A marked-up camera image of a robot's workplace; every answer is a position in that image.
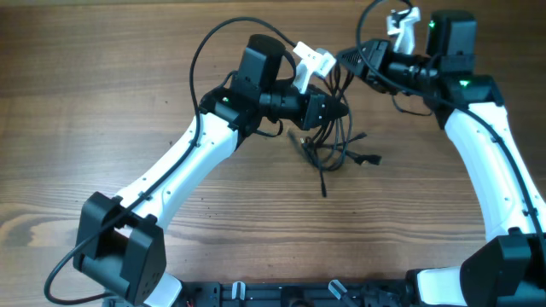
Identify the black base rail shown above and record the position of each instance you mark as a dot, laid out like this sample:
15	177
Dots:
298	293

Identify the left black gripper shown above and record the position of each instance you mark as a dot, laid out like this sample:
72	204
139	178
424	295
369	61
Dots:
312	114

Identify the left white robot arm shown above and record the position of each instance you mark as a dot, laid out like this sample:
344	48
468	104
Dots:
122	237

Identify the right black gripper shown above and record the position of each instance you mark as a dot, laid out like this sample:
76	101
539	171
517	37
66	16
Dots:
361	68

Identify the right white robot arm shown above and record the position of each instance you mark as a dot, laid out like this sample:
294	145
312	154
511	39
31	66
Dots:
509	269

